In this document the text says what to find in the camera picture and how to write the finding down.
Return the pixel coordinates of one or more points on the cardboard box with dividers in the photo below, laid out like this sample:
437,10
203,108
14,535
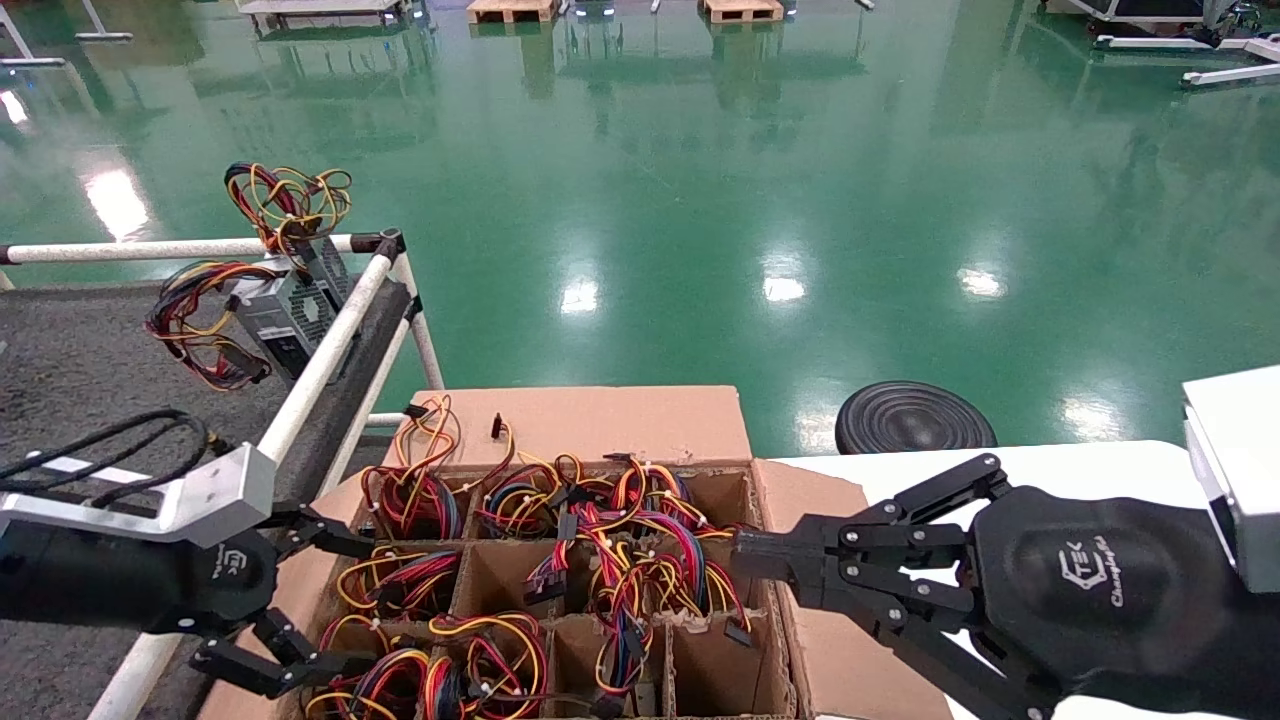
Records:
600,425

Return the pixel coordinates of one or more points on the white wheeled equipment frame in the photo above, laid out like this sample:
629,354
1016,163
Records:
1230,75

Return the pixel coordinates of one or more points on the dark equipment case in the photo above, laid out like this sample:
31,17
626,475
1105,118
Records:
1150,8

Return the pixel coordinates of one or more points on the black round ribbed disc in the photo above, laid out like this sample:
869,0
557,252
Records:
910,420

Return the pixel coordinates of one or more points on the black foam rail pad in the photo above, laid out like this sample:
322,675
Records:
375,345

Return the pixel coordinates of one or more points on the grey metal platform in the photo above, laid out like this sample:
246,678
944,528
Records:
320,6

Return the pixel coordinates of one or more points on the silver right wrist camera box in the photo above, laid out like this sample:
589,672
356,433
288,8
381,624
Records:
1240,470

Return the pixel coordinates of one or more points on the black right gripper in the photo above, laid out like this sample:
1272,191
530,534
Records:
1100,590

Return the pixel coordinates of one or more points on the wooden pallet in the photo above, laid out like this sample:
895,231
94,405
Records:
510,10
742,10

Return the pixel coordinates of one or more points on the grey felt mat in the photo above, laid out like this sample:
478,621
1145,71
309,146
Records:
100,340

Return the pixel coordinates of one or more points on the white metal stand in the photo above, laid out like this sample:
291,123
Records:
105,37
30,62

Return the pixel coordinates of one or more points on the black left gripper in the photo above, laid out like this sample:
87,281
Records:
150,580

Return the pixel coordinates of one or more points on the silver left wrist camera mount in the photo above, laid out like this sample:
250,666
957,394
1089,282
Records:
215,495

